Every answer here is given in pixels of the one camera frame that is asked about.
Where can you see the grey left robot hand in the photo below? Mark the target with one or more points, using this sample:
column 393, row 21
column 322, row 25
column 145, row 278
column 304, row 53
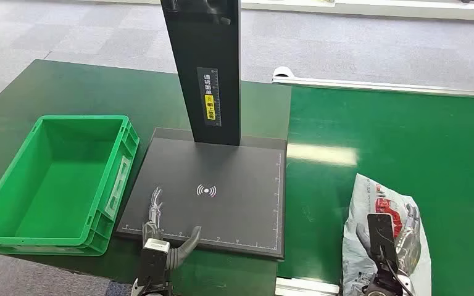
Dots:
column 154, row 212

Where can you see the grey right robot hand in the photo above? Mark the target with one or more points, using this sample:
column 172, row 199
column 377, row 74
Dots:
column 413, row 233

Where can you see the grey plastic mailer package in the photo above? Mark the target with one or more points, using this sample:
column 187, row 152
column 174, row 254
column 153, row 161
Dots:
column 365, row 196

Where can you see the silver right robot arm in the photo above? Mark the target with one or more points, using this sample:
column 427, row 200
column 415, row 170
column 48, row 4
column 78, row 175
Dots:
column 386, row 286

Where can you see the green plastic basket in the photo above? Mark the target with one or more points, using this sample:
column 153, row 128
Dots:
column 69, row 184

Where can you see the green conveyor belt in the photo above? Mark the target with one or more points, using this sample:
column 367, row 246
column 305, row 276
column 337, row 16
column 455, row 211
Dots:
column 425, row 163

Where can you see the black yellow label sticker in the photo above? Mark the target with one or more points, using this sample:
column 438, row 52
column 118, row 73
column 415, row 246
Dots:
column 209, row 108

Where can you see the black scale column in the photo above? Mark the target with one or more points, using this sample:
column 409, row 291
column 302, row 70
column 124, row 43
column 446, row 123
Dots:
column 188, row 49

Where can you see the white floor platform edge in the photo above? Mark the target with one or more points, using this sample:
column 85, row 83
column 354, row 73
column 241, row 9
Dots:
column 384, row 9

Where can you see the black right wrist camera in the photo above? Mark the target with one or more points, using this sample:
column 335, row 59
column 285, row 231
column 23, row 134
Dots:
column 382, row 235

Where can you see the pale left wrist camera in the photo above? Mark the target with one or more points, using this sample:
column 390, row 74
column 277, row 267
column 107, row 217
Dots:
column 155, row 257

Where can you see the short silver conveyor rail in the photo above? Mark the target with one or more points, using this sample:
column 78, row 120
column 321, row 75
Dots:
column 306, row 287

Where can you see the long silver conveyor rail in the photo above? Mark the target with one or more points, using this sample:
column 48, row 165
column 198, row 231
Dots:
column 384, row 86

